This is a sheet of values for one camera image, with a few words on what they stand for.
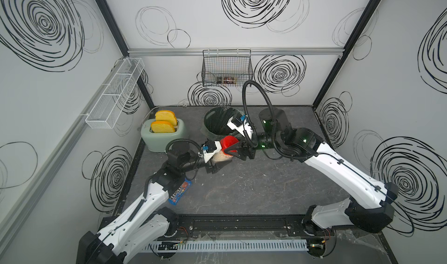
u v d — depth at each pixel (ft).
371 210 1.35
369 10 2.52
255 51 5.62
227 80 2.92
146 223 1.89
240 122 1.63
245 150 1.70
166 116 2.85
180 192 2.71
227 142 1.90
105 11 2.48
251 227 2.47
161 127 2.77
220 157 2.00
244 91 1.57
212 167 2.14
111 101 2.50
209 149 1.80
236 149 1.73
